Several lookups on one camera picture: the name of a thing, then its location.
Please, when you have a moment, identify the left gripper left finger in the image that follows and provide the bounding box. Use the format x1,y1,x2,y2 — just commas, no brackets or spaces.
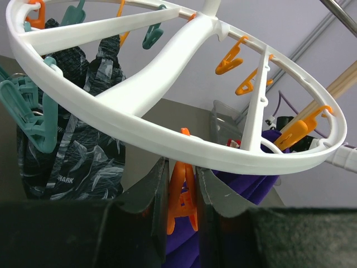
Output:
1,157,170,267

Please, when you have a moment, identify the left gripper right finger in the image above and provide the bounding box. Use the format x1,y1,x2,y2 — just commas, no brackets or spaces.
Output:
196,167,356,267

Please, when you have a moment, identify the orange front clip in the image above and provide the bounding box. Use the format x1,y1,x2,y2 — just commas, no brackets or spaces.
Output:
166,127,199,235

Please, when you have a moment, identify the orange clip holding purple sock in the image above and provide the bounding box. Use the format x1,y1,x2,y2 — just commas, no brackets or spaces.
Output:
274,106,333,151

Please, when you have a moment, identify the white round clip hanger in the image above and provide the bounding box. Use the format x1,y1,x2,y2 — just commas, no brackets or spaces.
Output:
6,1,348,175

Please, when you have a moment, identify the orange clip right bar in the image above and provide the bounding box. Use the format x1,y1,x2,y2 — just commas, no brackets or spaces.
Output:
235,69,258,95

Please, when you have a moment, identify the orange clip upper right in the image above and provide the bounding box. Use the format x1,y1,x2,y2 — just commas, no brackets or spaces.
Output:
215,36,249,75

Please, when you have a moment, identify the teal clip front left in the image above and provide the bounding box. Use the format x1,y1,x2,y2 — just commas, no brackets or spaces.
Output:
1,68,58,154

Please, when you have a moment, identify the teal clip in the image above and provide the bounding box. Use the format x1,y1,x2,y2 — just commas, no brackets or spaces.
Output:
1,68,58,154
142,5,167,50

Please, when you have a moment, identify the orange clip top rim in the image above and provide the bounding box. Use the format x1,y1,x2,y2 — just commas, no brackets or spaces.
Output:
117,0,132,48

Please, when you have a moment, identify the orange clip rim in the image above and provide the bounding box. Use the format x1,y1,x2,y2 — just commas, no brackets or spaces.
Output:
117,0,132,48
25,0,46,30

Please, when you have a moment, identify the teal clip back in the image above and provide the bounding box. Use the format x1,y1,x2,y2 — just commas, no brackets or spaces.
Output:
142,5,167,50

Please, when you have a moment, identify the teal clip far rim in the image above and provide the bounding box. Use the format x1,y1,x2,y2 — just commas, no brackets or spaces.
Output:
60,0,86,26

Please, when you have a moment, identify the orange clip left rim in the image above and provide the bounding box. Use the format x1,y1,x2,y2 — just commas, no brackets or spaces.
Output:
25,0,46,30

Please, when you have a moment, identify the purple sock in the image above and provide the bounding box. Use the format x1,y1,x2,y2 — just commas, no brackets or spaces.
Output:
166,130,292,268

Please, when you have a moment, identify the dark shark print cloth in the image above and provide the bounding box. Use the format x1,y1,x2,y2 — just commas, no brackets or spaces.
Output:
17,35,126,200

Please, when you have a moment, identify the grey plastic bin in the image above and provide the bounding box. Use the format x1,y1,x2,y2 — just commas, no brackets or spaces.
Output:
209,100,243,145

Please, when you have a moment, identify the metal rack rod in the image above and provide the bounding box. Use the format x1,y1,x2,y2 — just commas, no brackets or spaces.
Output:
320,0,356,37

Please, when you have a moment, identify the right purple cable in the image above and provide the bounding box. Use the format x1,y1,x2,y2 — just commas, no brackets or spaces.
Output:
272,90,329,139

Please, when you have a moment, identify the wooden clothes rack frame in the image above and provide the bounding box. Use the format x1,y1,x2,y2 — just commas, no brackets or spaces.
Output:
278,60,357,135

